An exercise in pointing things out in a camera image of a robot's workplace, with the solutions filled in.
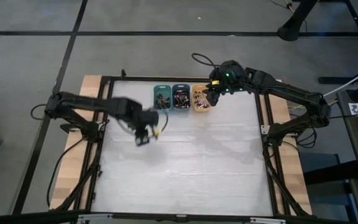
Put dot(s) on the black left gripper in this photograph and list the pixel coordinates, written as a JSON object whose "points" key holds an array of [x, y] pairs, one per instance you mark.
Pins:
{"points": [[141, 118]]}

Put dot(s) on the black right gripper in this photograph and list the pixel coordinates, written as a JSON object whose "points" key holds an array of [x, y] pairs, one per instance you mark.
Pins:
{"points": [[228, 76]]}

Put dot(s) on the slim black copper Duracell battery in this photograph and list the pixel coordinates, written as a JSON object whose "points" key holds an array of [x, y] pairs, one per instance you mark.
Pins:
{"points": [[197, 104], [202, 102]]}

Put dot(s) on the yellow plastic bin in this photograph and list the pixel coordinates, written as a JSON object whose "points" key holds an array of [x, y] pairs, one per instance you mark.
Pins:
{"points": [[197, 88]]}

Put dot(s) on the blue plastic bin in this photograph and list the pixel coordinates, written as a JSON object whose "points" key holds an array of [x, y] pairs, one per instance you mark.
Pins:
{"points": [[180, 87]]}

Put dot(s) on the teal plastic bin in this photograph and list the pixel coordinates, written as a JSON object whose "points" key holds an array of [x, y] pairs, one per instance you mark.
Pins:
{"points": [[162, 88]]}

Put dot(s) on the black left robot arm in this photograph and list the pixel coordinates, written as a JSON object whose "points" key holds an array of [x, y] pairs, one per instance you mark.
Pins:
{"points": [[85, 107]]}

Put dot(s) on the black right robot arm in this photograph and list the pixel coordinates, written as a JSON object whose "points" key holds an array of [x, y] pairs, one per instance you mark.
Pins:
{"points": [[291, 93]]}

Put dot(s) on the black stand pole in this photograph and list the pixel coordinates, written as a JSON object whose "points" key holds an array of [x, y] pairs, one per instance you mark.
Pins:
{"points": [[294, 25]]}

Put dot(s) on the black crossbeam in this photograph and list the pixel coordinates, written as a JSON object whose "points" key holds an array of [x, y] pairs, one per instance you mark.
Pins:
{"points": [[26, 217]]}

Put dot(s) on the dark desk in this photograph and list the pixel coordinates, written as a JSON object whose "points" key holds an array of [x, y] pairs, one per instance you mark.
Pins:
{"points": [[353, 149]]}

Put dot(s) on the black frame clamp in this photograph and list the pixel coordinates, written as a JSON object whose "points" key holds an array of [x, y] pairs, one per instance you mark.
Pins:
{"points": [[123, 74]]}

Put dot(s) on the silver metal bracket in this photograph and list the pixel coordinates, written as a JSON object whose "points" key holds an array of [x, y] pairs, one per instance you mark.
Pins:
{"points": [[267, 221], [95, 216]]}

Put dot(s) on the black metal leg frame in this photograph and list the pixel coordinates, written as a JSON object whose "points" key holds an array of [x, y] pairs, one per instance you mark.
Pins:
{"points": [[334, 80]]}

